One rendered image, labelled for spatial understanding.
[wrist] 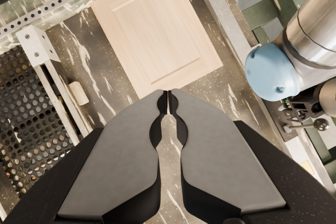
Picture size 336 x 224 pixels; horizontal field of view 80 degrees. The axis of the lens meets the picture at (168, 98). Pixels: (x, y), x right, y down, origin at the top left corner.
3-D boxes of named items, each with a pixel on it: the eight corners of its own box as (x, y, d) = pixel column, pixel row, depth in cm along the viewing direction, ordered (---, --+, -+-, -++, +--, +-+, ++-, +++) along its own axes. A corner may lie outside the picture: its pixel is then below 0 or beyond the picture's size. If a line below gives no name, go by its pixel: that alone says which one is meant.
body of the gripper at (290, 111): (271, 94, 51) (303, 92, 39) (301, 78, 51) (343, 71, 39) (285, 121, 51) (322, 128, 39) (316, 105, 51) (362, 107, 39)
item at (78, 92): (79, 81, 72) (75, 80, 69) (89, 101, 72) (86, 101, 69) (71, 85, 72) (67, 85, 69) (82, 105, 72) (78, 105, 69)
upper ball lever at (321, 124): (283, 121, 68) (328, 114, 57) (289, 130, 68) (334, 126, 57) (278, 126, 67) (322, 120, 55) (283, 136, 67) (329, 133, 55)
